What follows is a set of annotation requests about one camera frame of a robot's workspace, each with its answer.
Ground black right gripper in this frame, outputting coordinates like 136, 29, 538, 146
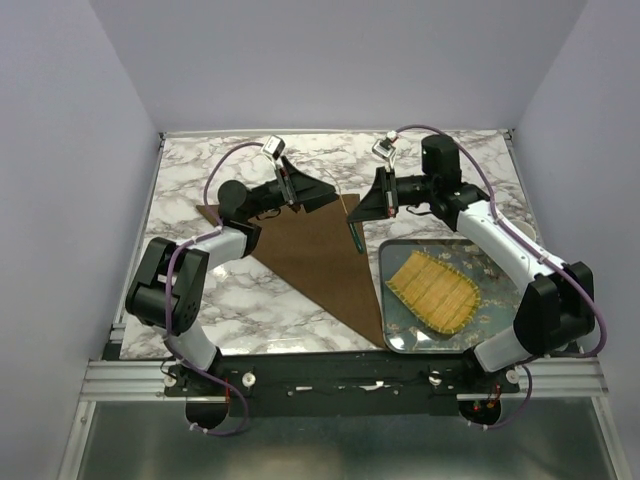
348, 166, 437, 223

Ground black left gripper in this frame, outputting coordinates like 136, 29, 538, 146
246, 156, 338, 220

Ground gold fork teal handle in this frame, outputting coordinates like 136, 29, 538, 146
323, 169, 365, 255

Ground brown cloth napkin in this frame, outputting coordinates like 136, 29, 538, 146
199, 194, 385, 354

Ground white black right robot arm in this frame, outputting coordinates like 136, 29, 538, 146
347, 129, 602, 392

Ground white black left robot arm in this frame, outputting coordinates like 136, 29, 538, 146
125, 157, 338, 395

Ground teal mug white inside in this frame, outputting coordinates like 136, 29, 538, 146
513, 221, 537, 242

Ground yellow bamboo mat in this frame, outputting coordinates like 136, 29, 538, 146
386, 251, 481, 335

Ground teal floral metal tray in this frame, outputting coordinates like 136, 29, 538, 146
378, 239, 522, 354

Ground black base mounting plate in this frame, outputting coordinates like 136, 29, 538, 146
164, 351, 519, 417

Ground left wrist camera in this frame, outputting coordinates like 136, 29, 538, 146
261, 135, 286, 161

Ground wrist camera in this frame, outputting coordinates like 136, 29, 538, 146
372, 137, 396, 168
261, 135, 286, 161

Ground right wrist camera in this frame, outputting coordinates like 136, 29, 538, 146
372, 137, 396, 168

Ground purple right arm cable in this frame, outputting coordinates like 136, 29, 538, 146
389, 124, 611, 431

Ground aluminium frame rail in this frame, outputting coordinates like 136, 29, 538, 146
80, 352, 608, 402

